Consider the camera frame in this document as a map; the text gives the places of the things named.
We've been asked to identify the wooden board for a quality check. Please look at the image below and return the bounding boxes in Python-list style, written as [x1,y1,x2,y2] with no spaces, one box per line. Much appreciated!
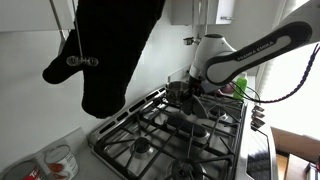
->
[271,127,320,165]

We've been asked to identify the green dish soap bottle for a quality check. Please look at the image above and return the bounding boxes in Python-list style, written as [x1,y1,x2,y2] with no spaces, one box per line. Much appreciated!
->
[232,71,250,101]

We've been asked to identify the grey kitchen towel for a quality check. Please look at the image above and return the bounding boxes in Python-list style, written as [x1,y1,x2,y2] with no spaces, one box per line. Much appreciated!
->
[181,94,210,120]

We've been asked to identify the white range hood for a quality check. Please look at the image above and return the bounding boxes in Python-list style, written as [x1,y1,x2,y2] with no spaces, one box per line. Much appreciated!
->
[0,0,76,33]

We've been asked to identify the hanging steel ladle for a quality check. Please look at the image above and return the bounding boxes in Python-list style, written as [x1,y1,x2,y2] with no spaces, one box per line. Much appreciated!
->
[194,0,209,45]

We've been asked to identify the small steel pot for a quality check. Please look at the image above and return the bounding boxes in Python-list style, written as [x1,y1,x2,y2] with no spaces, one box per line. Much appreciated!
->
[164,80,191,106]

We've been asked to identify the pink cloth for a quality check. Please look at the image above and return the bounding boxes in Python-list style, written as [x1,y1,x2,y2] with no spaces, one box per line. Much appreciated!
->
[217,82,236,97]

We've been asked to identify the dark braided robot cable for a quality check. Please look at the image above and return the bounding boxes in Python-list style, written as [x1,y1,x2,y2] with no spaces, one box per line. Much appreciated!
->
[229,42,320,105]

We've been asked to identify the white wall cabinet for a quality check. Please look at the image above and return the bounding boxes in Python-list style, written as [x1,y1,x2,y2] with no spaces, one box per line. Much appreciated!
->
[171,0,236,26]

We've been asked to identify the black oven mitt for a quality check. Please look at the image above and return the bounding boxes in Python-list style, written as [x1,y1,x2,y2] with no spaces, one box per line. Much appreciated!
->
[42,0,167,120]

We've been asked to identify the stainless gas stove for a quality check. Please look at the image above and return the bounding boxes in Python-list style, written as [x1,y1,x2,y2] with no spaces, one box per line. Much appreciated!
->
[87,83,280,180]

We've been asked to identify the red label tomato can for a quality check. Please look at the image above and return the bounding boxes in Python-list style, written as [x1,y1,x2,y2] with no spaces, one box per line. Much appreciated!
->
[2,159,43,180]

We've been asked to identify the hanging metal coil whisk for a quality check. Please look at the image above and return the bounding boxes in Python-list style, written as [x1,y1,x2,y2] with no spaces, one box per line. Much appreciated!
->
[65,0,100,68]

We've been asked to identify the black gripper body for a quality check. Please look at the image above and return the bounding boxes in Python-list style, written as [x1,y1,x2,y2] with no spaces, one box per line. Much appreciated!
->
[188,76,205,98]

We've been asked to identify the hanging steel measuring cup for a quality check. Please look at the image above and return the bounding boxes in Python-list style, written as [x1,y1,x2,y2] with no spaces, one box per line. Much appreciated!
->
[182,0,196,46]

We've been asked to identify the hanging steel utensil handle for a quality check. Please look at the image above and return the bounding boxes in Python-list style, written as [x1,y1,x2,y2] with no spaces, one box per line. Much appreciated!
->
[48,0,70,56]

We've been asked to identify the steel stove knob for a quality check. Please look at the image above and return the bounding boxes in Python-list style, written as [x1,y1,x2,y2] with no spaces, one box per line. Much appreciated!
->
[251,110,267,120]
[252,104,266,113]
[250,117,267,130]

